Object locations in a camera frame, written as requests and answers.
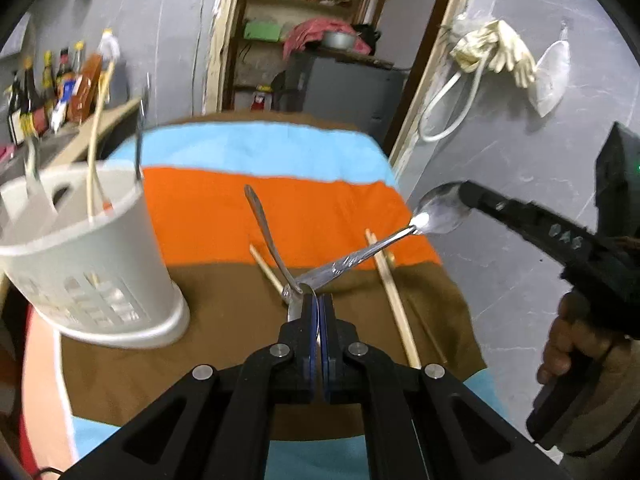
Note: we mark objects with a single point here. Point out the grey cabinet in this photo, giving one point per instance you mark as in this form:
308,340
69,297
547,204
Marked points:
340,95

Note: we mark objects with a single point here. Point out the wooden door frame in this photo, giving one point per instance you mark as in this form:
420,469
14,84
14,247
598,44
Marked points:
215,60

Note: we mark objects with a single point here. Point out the wooden shelf unit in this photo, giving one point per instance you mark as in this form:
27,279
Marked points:
300,5

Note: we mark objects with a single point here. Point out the black bag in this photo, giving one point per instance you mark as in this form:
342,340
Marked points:
367,40

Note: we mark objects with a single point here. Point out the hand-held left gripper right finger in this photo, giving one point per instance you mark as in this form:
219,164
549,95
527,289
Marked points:
326,360

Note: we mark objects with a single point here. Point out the person's right hand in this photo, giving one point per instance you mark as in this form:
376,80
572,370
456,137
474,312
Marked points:
565,340

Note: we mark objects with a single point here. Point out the slim dark sauce bottle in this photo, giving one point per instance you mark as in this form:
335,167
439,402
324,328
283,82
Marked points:
49,85

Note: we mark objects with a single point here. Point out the red label sauce bottle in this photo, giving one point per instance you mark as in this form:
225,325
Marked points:
63,67

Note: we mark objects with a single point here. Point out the person's right forearm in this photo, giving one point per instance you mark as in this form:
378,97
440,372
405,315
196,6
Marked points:
615,400

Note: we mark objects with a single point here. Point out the pink cloth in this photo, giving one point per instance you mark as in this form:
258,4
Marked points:
310,35

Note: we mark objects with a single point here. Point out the blue white packet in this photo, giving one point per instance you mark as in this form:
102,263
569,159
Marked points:
62,105

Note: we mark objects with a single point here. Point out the large oil jug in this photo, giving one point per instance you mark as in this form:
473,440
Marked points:
109,45

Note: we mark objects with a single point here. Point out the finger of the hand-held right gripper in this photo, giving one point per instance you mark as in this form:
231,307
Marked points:
540,227

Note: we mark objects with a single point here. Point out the striped blanket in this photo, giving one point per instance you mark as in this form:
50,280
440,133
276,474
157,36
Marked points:
300,210

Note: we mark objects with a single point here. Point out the orange spice packet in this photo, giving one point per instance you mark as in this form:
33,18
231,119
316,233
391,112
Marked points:
86,90

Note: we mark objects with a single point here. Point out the yellow cap sauce bottle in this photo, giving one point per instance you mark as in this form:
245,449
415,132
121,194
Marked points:
79,55

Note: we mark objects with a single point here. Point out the green box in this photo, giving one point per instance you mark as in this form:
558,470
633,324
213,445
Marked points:
261,31

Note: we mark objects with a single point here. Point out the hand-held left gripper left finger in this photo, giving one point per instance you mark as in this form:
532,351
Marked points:
312,360

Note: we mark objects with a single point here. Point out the white plastic utensil caddy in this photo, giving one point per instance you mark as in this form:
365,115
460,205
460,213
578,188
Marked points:
100,270

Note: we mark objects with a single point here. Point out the wooden cutting board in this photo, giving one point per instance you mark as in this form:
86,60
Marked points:
370,60

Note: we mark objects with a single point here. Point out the white mesh bag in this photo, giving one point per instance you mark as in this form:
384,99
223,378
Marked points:
550,80

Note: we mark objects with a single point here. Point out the cream rubber glove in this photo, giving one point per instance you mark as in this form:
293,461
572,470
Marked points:
472,50
515,57

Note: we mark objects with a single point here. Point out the dark pump bottle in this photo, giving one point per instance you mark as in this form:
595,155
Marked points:
16,115

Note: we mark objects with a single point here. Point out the metal pot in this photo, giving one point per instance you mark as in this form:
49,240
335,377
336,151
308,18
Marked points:
339,40

